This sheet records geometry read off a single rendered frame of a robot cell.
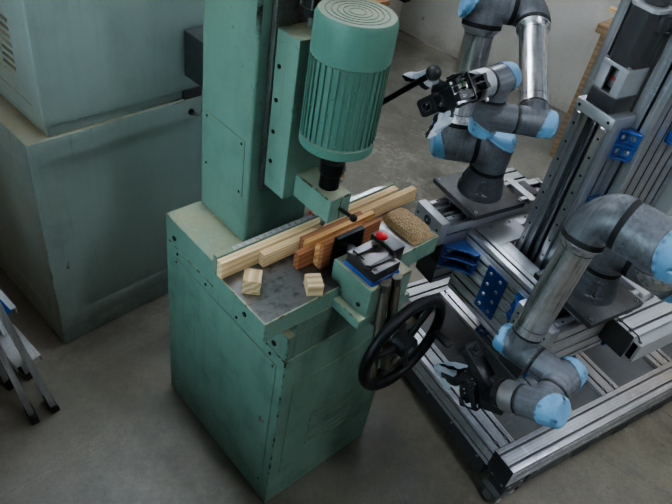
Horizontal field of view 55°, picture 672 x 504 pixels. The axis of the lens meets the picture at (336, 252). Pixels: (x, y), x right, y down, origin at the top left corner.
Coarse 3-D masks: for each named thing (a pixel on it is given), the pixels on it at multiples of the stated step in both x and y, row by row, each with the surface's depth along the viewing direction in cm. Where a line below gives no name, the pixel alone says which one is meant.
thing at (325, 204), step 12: (312, 168) 163; (300, 180) 159; (312, 180) 159; (300, 192) 161; (312, 192) 157; (324, 192) 156; (336, 192) 156; (348, 192) 157; (312, 204) 159; (324, 204) 155; (336, 204) 155; (348, 204) 159; (324, 216) 157; (336, 216) 158
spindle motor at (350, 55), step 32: (352, 0) 134; (320, 32) 127; (352, 32) 123; (384, 32) 125; (320, 64) 131; (352, 64) 128; (384, 64) 131; (320, 96) 134; (352, 96) 133; (320, 128) 139; (352, 128) 137; (352, 160) 143
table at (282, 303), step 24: (432, 240) 176; (288, 264) 159; (312, 264) 161; (408, 264) 175; (216, 288) 156; (240, 288) 151; (264, 288) 152; (288, 288) 153; (336, 288) 156; (240, 312) 150; (264, 312) 146; (288, 312) 147; (312, 312) 154; (264, 336) 146
